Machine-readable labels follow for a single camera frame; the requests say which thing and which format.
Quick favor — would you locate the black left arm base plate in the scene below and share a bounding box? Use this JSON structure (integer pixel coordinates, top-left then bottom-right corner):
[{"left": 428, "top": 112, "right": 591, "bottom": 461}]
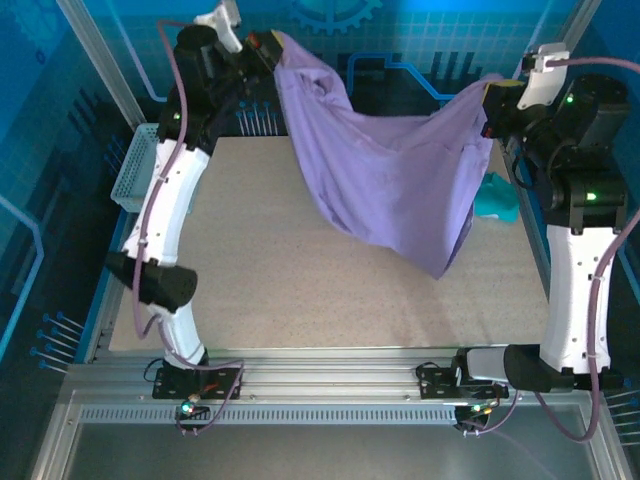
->
[{"left": 152, "top": 364, "right": 244, "bottom": 401}]

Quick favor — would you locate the aluminium frame post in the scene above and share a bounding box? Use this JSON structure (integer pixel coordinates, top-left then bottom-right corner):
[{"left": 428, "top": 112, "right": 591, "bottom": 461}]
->
[
  {"left": 549, "top": 0, "right": 604, "bottom": 51},
  {"left": 54, "top": 0, "right": 146, "bottom": 131}
]

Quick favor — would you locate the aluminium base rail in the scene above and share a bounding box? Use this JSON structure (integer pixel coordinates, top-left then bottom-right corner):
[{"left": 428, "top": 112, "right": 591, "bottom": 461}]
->
[{"left": 67, "top": 344, "right": 576, "bottom": 406}]

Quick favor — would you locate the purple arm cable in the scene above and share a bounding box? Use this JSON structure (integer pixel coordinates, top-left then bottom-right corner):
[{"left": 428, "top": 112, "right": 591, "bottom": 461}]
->
[
  {"left": 130, "top": 19, "right": 246, "bottom": 436},
  {"left": 459, "top": 55, "right": 640, "bottom": 444}
]

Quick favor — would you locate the teal folded garment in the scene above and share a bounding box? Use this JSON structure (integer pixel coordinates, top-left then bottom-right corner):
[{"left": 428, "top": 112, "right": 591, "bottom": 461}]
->
[{"left": 472, "top": 171, "right": 520, "bottom": 224}]

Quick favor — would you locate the grey slotted cable duct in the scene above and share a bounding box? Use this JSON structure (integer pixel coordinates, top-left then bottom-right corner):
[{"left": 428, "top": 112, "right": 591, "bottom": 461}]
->
[{"left": 79, "top": 403, "right": 459, "bottom": 426}]

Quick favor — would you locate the light blue plastic basket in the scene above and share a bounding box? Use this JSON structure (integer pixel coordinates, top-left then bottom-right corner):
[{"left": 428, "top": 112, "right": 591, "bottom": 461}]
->
[{"left": 109, "top": 124, "right": 162, "bottom": 214}]

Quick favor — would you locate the grey metal tray frame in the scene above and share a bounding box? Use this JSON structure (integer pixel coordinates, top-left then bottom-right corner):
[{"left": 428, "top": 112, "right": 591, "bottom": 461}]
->
[{"left": 29, "top": 389, "right": 636, "bottom": 480}]

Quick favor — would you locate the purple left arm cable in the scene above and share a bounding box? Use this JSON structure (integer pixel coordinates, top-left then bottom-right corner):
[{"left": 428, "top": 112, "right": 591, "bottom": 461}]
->
[{"left": 130, "top": 19, "right": 246, "bottom": 436}]

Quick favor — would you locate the small LED circuit board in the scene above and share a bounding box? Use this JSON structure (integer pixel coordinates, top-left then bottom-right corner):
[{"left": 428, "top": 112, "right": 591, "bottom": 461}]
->
[
  {"left": 453, "top": 402, "right": 496, "bottom": 426},
  {"left": 174, "top": 397, "right": 211, "bottom": 421}
]

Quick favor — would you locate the purple t-shirt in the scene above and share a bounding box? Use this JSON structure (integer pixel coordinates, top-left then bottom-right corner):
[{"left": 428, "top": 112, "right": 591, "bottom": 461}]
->
[{"left": 273, "top": 29, "right": 506, "bottom": 281}]

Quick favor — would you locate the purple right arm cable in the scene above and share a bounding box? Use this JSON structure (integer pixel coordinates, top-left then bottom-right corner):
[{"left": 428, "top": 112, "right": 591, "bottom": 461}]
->
[{"left": 459, "top": 55, "right": 640, "bottom": 444}]

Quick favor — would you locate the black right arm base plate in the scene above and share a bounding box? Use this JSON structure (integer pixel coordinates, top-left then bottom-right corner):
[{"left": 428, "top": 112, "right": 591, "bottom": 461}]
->
[{"left": 417, "top": 363, "right": 509, "bottom": 401}]

